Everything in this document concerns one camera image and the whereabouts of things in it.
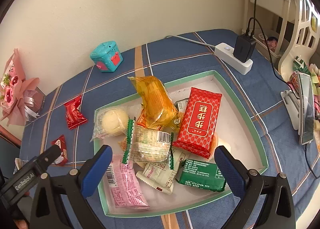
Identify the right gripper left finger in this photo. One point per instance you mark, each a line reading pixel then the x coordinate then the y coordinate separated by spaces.
pixel 48 209

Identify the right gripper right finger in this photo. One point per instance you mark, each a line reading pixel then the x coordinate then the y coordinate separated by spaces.
pixel 278 209

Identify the red white milk candy packet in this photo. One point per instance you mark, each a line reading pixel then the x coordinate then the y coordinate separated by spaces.
pixel 61 142

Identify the pink snack packet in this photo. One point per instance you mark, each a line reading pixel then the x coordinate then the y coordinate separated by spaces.
pixel 121 187

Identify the dark green snack packet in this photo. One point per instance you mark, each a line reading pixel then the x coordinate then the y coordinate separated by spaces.
pixel 201 175

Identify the small red candy packet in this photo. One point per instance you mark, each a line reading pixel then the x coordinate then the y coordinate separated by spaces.
pixel 74 117

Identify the clear round pastry packet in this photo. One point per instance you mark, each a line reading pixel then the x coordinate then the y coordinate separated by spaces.
pixel 110 122

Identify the large red cake packet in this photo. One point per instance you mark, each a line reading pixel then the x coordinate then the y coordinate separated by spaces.
pixel 199 122

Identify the barcode round cookie packet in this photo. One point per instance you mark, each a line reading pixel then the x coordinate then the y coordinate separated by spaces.
pixel 147 145

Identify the yellow cake packet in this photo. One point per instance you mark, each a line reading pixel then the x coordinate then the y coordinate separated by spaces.
pixel 158 106

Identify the blue plaid tablecloth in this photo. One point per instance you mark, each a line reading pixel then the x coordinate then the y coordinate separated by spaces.
pixel 171 59

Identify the pink flower bouquet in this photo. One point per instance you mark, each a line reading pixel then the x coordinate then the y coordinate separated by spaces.
pixel 21 99

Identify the smartphone on stand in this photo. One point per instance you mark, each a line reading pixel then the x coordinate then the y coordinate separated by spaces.
pixel 306 109

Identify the orange cracker packet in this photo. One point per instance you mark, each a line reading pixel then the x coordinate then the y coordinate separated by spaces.
pixel 141 121

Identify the white phone stand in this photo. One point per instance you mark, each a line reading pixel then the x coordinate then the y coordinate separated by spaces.
pixel 292 106

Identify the green rimmed white tray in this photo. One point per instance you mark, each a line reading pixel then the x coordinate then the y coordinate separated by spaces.
pixel 234 130

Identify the green white noodle snack packet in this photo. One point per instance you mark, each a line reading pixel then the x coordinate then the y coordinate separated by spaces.
pixel 181 105

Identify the colourful clutter pile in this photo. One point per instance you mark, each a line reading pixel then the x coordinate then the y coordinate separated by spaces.
pixel 299 66

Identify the teal toy box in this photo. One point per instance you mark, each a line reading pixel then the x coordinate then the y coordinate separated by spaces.
pixel 107 56

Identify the white power strip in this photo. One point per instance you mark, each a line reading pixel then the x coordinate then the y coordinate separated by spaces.
pixel 225 53

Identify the black charger adapter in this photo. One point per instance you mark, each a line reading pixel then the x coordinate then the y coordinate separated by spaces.
pixel 244 47

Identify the white shelf unit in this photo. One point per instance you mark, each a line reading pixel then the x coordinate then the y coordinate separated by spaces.
pixel 298 35

